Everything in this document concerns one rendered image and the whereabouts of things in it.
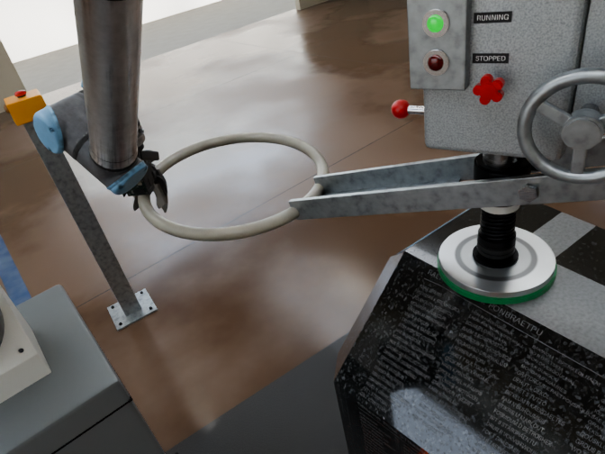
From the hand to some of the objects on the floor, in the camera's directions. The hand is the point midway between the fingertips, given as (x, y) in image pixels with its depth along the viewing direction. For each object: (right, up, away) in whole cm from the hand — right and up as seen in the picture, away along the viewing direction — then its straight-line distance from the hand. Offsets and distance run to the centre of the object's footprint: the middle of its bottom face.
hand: (155, 207), depth 128 cm
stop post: (-43, -46, +103) cm, 121 cm away
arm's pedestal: (-6, -104, +9) cm, 104 cm away
